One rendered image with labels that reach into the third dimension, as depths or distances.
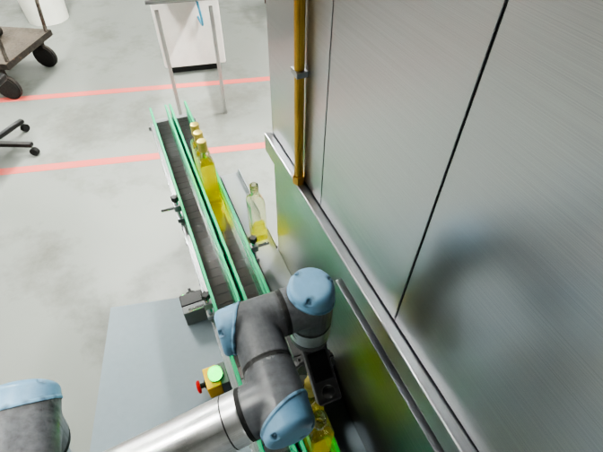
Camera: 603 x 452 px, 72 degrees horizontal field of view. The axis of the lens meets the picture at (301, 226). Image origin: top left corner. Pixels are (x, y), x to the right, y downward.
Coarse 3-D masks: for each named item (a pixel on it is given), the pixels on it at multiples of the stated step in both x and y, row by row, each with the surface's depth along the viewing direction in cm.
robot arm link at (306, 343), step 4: (328, 332) 72; (292, 336) 73; (296, 336) 71; (300, 336) 70; (320, 336) 70; (324, 336) 71; (328, 336) 74; (296, 340) 72; (300, 340) 71; (304, 340) 70; (308, 340) 70; (312, 340) 70; (316, 340) 70; (320, 340) 71; (324, 340) 72; (300, 344) 72; (304, 344) 72; (308, 344) 72; (312, 344) 72; (316, 344) 72; (320, 344) 73
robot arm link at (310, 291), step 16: (304, 272) 65; (320, 272) 65; (288, 288) 64; (304, 288) 63; (320, 288) 63; (288, 304) 64; (304, 304) 62; (320, 304) 62; (304, 320) 64; (320, 320) 66; (304, 336) 69
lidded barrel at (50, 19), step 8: (24, 0) 470; (32, 0) 469; (40, 0) 472; (48, 0) 476; (56, 0) 483; (24, 8) 479; (32, 8) 476; (48, 8) 481; (56, 8) 487; (64, 8) 498; (32, 16) 484; (48, 16) 486; (56, 16) 491; (64, 16) 500; (32, 24) 493; (40, 24) 490; (48, 24) 492
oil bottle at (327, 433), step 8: (328, 424) 92; (312, 432) 91; (320, 432) 91; (328, 432) 92; (304, 440) 102; (312, 440) 92; (320, 440) 92; (328, 440) 95; (312, 448) 95; (320, 448) 98; (328, 448) 101
